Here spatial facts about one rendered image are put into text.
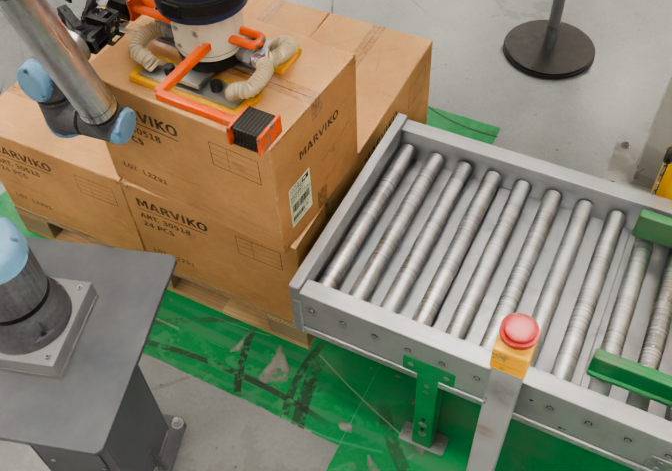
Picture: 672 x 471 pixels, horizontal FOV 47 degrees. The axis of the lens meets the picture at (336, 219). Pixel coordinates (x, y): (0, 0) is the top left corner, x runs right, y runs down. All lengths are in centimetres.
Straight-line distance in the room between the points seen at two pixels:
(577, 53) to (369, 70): 127
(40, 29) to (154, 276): 61
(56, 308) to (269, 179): 57
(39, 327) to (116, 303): 19
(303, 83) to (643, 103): 187
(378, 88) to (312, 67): 58
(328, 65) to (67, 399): 101
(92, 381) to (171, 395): 82
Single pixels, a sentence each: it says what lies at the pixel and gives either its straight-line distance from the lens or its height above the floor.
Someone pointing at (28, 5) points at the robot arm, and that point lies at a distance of 159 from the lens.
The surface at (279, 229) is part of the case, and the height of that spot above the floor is 65.
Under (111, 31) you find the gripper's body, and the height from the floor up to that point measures 107.
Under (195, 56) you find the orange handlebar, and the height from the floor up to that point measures 108.
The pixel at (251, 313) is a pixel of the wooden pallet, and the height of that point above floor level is 2.
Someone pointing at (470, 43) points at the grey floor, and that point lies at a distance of 363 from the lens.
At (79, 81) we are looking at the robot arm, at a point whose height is 115.
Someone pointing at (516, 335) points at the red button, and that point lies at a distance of 138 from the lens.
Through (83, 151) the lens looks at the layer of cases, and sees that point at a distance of 250.
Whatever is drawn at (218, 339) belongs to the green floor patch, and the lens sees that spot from 261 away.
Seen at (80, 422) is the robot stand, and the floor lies 75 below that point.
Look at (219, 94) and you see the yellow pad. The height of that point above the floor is 97.
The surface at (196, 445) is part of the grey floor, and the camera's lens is 246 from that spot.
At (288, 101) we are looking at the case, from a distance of 191.
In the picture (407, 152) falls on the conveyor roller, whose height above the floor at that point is 55.
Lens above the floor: 221
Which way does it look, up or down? 51 degrees down
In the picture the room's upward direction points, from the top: 3 degrees counter-clockwise
